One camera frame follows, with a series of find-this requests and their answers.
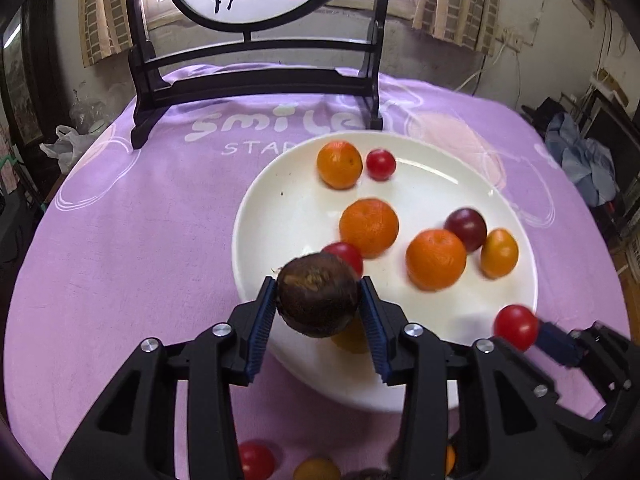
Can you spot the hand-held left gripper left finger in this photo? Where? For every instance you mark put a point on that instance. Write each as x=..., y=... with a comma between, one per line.
x=261, y=335

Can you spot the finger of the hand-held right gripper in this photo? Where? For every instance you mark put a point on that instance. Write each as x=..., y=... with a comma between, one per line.
x=547, y=392
x=557, y=342

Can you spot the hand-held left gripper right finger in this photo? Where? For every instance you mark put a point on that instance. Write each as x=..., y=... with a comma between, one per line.
x=376, y=335

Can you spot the orange mandarin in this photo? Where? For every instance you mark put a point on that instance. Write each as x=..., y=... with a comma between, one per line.
x=450, y=460
x=369, y=227
x=340, y=164
x=436, y=259
x=350, y=342

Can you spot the red cherry tomato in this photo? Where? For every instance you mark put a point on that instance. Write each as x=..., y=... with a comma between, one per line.
x=348, y=255
x=380, y=164
x=256, y=460
x=516, y=326

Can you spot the dark wrinkled passion fruit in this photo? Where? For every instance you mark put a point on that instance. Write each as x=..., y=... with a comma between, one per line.
x=318, y=294

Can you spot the yellow cherry tomato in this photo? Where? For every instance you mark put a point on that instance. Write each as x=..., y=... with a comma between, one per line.
x=499, y=253

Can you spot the white oval plate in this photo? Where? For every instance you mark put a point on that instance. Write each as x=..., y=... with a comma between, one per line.
x=290, y=220

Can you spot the purple cherry tomato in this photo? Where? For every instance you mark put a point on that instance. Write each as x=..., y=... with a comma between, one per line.
x=465, y=229

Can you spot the small tan longan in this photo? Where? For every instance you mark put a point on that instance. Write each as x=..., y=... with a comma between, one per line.
x=316, y=470

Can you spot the blue cloth pile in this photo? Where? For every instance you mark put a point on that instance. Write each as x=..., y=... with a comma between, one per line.
x=582, y=160

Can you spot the black monitor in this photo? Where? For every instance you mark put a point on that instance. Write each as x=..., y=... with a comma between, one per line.
x=612, y=130

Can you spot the dark wooden persimmon table screen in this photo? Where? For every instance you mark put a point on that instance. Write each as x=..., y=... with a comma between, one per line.
x=250, y=82

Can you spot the white plastic bag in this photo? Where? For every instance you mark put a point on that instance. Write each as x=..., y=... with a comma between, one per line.
x=67, y=147

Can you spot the beige checked curtain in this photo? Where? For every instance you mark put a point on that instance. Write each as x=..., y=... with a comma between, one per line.
x=460, y=5
x=107, y=15

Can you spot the dark wooden cabinet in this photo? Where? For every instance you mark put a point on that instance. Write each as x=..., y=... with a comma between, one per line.
x=22, y=70

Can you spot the white wall box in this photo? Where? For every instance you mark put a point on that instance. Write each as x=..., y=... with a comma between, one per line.
x=584, y=0

